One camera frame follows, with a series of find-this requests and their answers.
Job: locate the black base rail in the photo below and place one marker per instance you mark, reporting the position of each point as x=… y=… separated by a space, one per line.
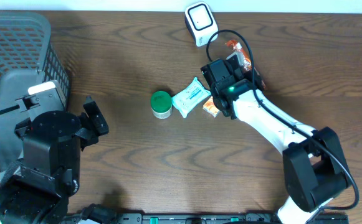
x=96 y=213

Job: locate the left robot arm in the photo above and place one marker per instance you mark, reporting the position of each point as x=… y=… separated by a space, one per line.
x=36 y=188

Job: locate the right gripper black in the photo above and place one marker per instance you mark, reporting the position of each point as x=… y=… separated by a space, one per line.
x=248 y=74

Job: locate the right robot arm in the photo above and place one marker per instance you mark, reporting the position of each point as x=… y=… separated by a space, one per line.
x=314 y=165

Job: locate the small orange carton box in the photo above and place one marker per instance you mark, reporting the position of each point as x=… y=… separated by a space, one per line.
x=210 y=107

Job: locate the light blue wipes pack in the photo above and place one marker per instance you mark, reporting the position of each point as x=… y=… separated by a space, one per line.
x=192 y=95

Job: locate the red Top snack bar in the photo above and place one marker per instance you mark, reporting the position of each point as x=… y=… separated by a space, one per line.
x=243 y=57

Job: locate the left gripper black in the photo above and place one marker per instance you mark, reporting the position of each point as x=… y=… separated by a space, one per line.
x=86 y=135

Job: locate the white barcode scanner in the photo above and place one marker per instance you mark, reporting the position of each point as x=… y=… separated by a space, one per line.
x=200 y=23

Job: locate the green lid jar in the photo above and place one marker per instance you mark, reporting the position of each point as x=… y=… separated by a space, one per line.
x=161 y=104

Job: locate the grey plastic mesh basket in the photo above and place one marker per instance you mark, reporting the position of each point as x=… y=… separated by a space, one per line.
x=27 y=58

